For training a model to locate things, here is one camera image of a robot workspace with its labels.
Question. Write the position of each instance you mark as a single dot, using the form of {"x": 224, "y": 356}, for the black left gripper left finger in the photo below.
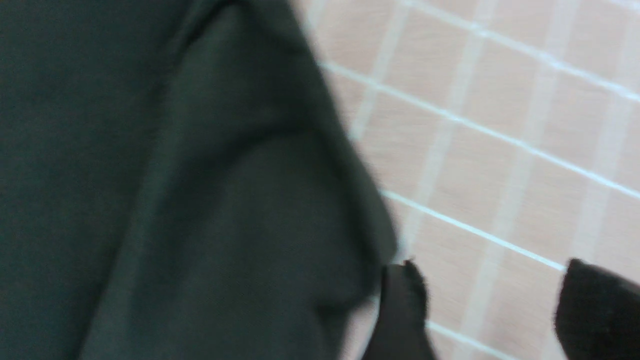
{"x": 400, "y": 330}

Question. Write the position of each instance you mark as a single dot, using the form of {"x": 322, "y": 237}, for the pink grid tablecloth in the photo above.
{"x": 504, "y": 135}

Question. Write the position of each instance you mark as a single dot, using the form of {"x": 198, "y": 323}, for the dark gray long-sleeved shirt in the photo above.
{"x": 176, "y": 185}

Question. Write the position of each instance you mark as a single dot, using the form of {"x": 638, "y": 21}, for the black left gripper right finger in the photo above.
{"x": 598, "y": 314}

